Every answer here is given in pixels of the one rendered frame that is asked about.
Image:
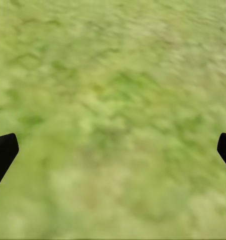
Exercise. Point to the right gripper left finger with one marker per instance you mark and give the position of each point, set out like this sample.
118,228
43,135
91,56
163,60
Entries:
9,149

